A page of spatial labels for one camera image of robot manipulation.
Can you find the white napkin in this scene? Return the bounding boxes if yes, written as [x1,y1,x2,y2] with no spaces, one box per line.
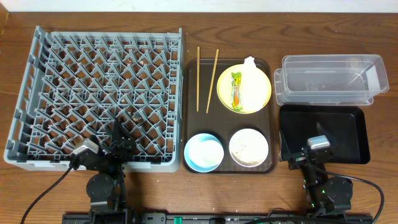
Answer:
[241,56,266,113]

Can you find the white bowl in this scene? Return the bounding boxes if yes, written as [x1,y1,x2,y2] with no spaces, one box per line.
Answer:
[229,128,269,168]

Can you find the clear plastic waste bin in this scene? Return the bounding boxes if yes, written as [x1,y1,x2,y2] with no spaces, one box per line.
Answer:
[274,54,389,106]

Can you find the black rectangular tray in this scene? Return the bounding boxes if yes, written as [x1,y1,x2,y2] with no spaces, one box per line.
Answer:
[280,105,371,164]

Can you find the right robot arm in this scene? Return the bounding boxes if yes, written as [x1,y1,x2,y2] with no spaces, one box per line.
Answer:
[288,123,353,218]

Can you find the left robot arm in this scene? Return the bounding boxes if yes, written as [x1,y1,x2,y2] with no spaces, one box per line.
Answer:
[86,119,137,224]

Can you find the green yellow snack wrapper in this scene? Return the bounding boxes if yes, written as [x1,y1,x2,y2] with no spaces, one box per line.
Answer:
[231,72,243,111]

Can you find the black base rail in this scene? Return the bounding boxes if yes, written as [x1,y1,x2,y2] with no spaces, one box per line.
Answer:
[61,212,373,224]

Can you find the yellow round plate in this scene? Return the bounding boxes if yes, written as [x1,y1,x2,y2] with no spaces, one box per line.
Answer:
[216,63,272,114]

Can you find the grey plastic dish rack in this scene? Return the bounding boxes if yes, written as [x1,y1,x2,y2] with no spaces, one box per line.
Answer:
[4,27,185,172]

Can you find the rice and nuts pile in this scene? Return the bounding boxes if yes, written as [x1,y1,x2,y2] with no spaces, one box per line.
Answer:
[231,131,267,167]

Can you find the wooden chopstick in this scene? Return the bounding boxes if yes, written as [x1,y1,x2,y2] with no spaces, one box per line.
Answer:
[197,46,200,112]
[206,49,220,114]

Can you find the light blue bowl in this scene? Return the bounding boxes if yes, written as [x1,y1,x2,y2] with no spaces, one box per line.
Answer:
[183,133,224,173]

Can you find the dark brown serving tray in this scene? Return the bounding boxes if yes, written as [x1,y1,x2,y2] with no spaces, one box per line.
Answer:
[183,59,279,175]

